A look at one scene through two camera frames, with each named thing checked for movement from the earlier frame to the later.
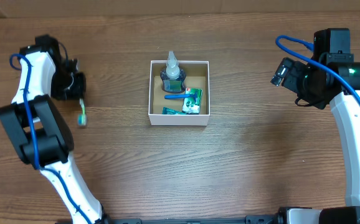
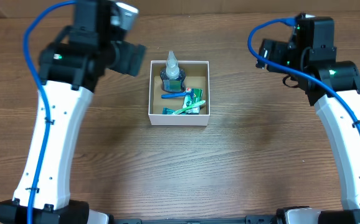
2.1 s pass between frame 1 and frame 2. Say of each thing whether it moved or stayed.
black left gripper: moved
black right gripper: moved
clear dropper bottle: stayed
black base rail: stayed
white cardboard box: stayed
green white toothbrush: moved
